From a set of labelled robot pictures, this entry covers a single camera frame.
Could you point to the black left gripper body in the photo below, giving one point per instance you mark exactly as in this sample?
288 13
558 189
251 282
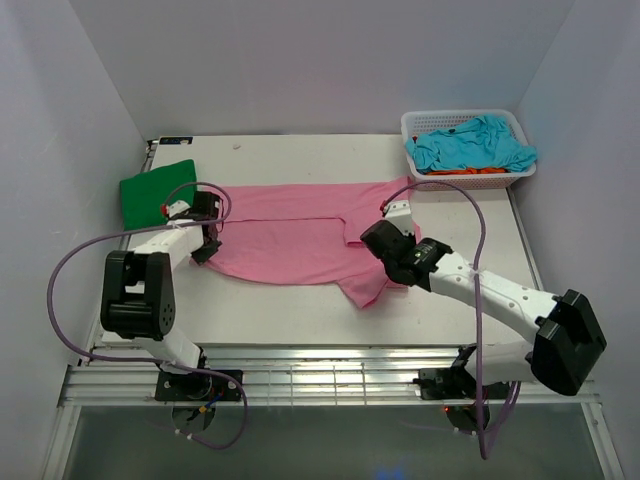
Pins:
216 235

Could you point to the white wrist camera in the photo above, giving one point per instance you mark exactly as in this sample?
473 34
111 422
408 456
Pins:
175 210
399 214

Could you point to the green folded t shirt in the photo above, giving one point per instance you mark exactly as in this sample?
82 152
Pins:
143 195

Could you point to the blue t shirt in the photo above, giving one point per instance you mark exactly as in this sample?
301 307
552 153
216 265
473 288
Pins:
484 142

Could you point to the orange t shirt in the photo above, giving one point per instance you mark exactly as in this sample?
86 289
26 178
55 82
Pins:
469 171

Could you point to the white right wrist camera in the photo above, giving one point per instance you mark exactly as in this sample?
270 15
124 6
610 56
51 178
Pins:
399 214

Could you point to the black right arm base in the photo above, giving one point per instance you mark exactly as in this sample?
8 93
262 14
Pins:
457 384

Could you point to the blue label sticker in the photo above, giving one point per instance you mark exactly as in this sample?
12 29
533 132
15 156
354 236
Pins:
176 140

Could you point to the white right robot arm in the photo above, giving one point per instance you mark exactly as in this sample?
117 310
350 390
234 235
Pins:
561 339

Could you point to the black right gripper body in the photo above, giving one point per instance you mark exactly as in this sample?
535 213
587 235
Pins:
390 275

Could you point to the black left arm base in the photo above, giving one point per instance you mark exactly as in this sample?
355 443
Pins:
194 398

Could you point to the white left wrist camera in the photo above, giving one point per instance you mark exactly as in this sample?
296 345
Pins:
175 210

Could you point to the aluminium frame rail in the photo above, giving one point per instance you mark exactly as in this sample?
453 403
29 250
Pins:
274 377

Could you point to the pink t shirt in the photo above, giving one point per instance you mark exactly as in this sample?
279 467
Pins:
306 234

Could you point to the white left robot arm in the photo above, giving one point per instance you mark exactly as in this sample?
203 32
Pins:
138 300

